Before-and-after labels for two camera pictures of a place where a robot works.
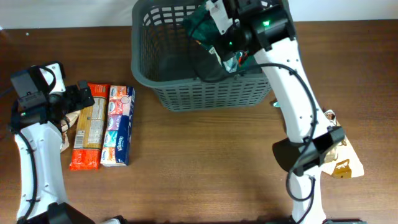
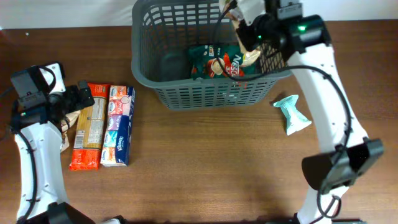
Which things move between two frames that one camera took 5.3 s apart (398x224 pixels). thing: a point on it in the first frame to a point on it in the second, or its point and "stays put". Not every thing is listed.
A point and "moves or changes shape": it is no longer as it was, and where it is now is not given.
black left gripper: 79,102 stays put
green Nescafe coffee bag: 203,33 moves or changes shape
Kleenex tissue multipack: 115,144 stays put
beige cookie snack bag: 342,163 to 249,56
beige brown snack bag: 68,121 stays put
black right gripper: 222,50 to 243,33
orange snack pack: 87,142 stays put
